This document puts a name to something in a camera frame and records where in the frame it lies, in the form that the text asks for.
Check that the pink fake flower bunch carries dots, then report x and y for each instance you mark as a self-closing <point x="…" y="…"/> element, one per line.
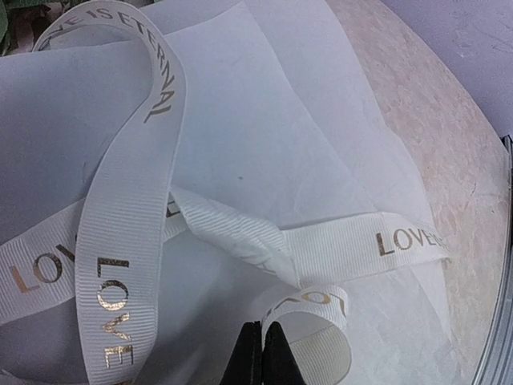
<point x="22" y="23"/>

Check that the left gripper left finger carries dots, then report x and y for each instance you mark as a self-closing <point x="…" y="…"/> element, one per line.
<point x="244" y="365"/>

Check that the cream printed ribbon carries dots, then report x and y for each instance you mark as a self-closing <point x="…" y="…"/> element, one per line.
<point x="160" y="240"/>

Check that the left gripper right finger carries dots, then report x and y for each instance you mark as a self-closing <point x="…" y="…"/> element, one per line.
<point x="279" y="367"/>

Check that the front aluminium rail base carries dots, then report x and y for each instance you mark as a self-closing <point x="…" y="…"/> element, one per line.
<point x="495" y="364"/>

